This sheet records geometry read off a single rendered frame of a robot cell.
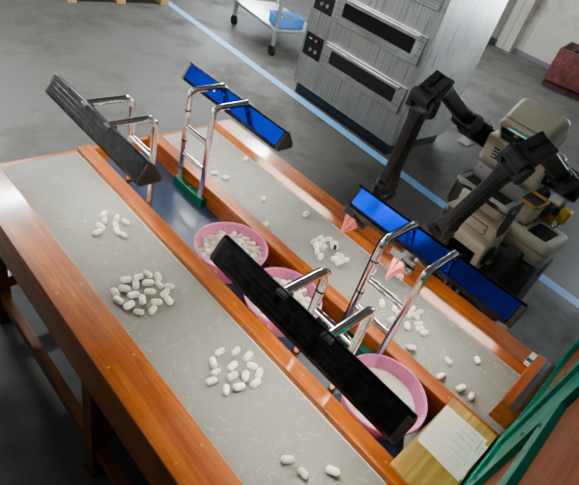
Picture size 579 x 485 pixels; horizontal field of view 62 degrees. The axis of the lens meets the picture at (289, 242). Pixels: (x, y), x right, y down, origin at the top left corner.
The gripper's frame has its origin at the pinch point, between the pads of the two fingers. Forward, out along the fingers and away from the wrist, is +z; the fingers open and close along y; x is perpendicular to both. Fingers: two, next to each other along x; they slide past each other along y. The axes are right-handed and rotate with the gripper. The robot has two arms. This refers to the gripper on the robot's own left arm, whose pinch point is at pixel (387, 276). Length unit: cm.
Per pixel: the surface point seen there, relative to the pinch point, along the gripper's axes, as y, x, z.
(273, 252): -35.6, -6.8, 21.6
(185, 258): -47, -28, 45
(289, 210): -53, 9, 3
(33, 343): -82, -8, 112
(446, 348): 30.2, 6.5, 4.7
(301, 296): -14.8, -8.4, 26.4
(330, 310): -4.8, -5.5, 22.8
